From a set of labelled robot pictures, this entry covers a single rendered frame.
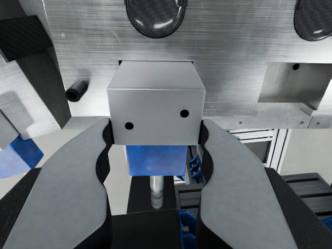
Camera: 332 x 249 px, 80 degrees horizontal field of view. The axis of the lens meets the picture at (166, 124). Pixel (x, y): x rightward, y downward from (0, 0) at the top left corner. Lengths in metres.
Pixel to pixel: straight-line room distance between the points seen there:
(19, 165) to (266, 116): 0.31
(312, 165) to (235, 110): 1.64
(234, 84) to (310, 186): 0.46
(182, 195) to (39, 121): 0.37
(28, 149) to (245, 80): 0.23
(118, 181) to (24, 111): 1.33
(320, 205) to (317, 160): 1.24
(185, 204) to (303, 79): 0.37
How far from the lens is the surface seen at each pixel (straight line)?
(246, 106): 0.18
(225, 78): 0.16
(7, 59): 0.21
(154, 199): 0.19
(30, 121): 0.24
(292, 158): 1.67
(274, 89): 0.21
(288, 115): 0.32
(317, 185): 0.61
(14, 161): 0.27
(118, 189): 1.61
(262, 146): 1.18
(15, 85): 0.23
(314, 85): 0.21
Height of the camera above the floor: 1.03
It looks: 59 degrees down
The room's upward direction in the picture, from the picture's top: 176 degrees clockwise
